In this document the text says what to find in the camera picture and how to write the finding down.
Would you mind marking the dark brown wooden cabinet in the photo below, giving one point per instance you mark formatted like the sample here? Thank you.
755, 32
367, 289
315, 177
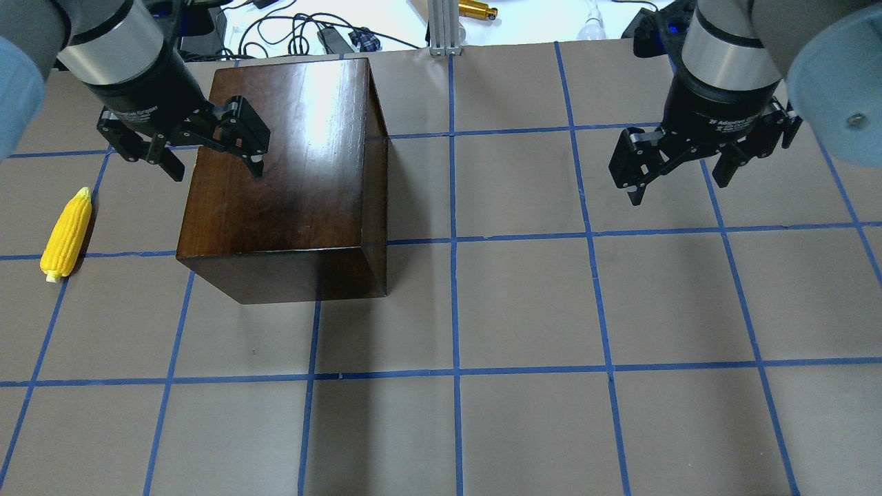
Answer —
314, 225

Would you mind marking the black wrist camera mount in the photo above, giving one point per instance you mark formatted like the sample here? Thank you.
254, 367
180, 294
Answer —
658, 32

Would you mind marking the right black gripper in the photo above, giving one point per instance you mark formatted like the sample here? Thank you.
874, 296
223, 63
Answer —
720, 105

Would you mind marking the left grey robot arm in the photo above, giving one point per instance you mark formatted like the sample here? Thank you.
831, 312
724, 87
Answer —
100, 42

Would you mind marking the gold cylindrical tool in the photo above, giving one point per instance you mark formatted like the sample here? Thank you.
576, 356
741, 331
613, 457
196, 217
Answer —
477, 10

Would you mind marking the yellow toy corn cob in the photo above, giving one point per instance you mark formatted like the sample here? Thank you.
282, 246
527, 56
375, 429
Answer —
61, 253

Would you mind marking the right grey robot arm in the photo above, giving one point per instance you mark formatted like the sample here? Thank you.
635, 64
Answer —
746, 76

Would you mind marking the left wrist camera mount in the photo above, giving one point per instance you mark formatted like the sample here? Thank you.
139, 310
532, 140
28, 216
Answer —
193, 27

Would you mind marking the aluminium profile post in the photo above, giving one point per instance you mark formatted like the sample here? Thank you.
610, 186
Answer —
444, 28

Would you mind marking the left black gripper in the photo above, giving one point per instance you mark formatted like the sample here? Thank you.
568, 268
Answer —
148, 93

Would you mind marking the white light bulb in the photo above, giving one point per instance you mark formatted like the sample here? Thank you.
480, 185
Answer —
593, 28

